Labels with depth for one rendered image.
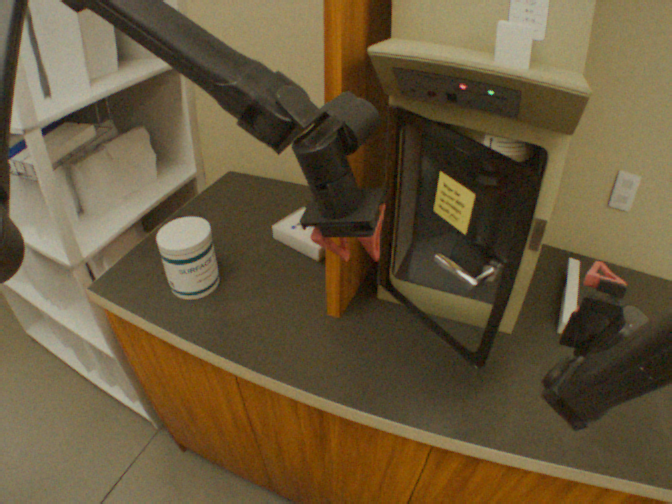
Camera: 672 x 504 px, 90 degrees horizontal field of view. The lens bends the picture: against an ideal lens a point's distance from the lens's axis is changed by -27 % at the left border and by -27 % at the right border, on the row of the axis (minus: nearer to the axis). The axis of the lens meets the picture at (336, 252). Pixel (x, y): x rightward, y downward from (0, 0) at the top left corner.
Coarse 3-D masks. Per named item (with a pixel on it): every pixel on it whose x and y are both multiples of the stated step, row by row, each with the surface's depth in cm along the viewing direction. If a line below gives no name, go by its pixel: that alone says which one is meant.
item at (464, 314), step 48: (432, 144) 66; (480, 144) 58; (432, 192) 71; (480, 192) 61; (528, 192) 53; (432, 240) 75; (480, 240) 65; (432, 288) 79; (480, 288) 68; (480, 336) 72
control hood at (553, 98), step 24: (384, 48) 56; (408, 48) 57; (432, 48) 58; (456, 48) 60; (384, 72) 61; (432, 72) 57; (456, 72) 55; (480, 72) 52; (504, 72) 51; (528, 72) 50; (552, 72) 52; (408, 96) 67; (528, 96) 53; (552, 96) 51; (576, 96) 48; (528, 120) 60; (552, 120) 57; (576, 120) 54
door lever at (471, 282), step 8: (440, 256) 67; (440, 264) 67; (448, 264) 66; (456, 264) 66; (456, 272) 65; (464, 272) 64; (488, 272) 64; (464, 280) 64; (472, 280) 63; (480, 280) 63; (488, 280) 66; (472, 288) 63
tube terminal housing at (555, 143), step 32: (416, 0) 59; (448, 0) 57; (480, 0) 55; (576, 0) 49; (416, 32) 63; (448, 32) 60; (480, 32) 58; (576, 32) 52; (544, 64) 57; (576, 64) 54; (480, 128) 68; (512, 128) 65; (544, 128) 63; (544, 192) 69; (512, 288) 86; (512, 320) 87
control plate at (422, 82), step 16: (400, 80) 62; (416, 80) 61; (432, 80) 59; (448, 80) 57; (464, 80) 56; (416, 96) 66; (464, 96) 60; (480, 96) 59; (496, 96) 57; (512, 96) 55; (496, 112) 61; (512, 112) 59
